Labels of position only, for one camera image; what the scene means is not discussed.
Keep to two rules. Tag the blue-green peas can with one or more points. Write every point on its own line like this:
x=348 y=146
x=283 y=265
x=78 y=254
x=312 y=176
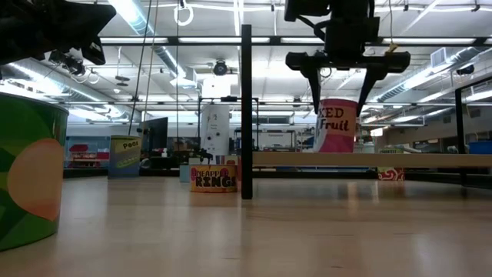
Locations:
x=125 y=157

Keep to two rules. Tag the blue plastic bin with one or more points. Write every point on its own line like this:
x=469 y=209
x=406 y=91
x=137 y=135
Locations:
x=480 y=147

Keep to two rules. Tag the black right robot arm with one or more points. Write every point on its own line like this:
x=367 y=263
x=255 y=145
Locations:
x=351 y=7

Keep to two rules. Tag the yellow pineapple rings can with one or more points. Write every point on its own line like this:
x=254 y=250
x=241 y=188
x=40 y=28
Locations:
x=213 y=179

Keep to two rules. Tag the red white swirl patterned can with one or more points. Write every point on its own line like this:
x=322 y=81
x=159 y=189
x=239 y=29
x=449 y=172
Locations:
x=391 y=174

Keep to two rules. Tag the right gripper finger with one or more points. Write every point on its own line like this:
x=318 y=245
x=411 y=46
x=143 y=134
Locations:
x=314 y=88
x=369 y=88

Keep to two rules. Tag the black monitor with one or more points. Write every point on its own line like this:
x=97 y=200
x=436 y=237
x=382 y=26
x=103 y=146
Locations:
x=154 y=134

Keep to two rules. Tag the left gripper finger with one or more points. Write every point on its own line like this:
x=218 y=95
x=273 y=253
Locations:
x=94 y=52
x=94 y=15

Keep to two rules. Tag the wooden shelf with black posts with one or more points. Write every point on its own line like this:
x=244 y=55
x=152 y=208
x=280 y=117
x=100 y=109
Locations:
x=346 y=159

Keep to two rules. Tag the white cylindrical machine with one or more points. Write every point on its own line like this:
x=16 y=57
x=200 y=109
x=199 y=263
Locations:
x=215 y=131

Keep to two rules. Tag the black ceiling dome camera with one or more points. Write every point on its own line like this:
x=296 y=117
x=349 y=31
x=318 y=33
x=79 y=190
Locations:
x=220 y=68

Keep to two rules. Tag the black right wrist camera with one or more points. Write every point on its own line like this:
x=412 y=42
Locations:
x=305 y=9

